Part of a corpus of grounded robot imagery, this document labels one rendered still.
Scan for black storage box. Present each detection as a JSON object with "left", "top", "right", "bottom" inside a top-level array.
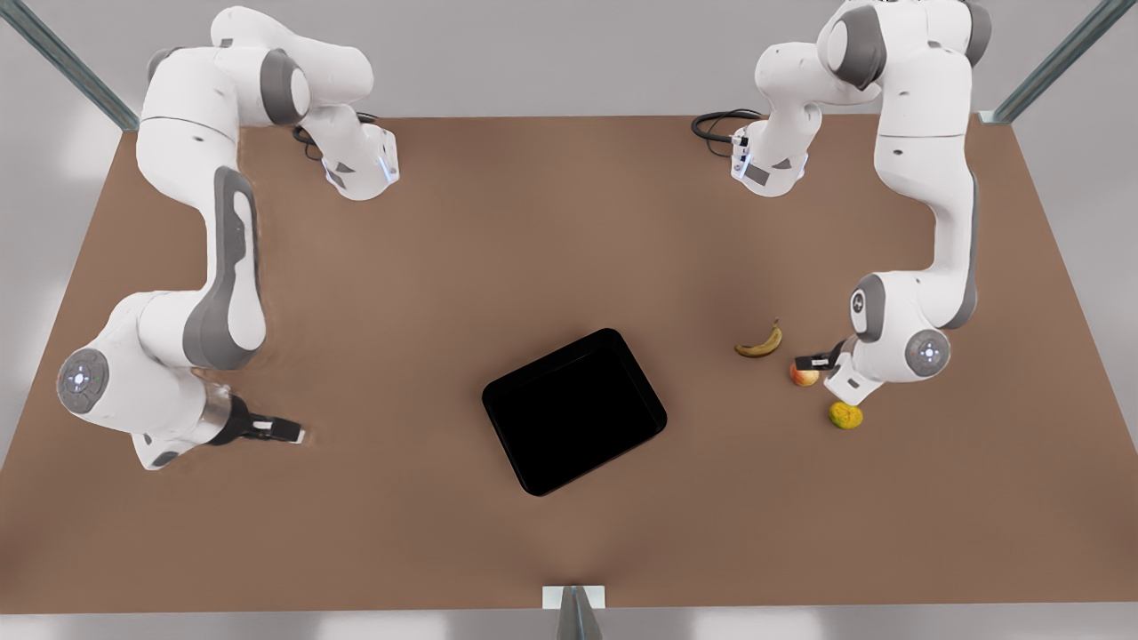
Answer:
[{"left": 482, "top": 328, "right": 669, "bottom": 497}]

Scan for yellow banana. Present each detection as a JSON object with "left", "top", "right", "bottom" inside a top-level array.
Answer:
[{"left": 734, "top": 319, "right": 784, "bottom": 359}]

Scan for black cable loop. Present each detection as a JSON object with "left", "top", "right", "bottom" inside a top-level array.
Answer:
[
  {"left": 691, "top": 108, "right": 765, "bottom": 161},
  {"left": 293, "top": 111, "right": 380, "bottom": 163}
]

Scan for silver frame post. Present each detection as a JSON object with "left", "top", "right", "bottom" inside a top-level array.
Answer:
[
  {"left": 0, "top": 0, "right": 140, "bottom": 132},
  {"left": 978, "top": 0, "right": 1138, "bottom": 125},
  {"left": 542, "top": 585, "right": 606, "bottom": 640}
]

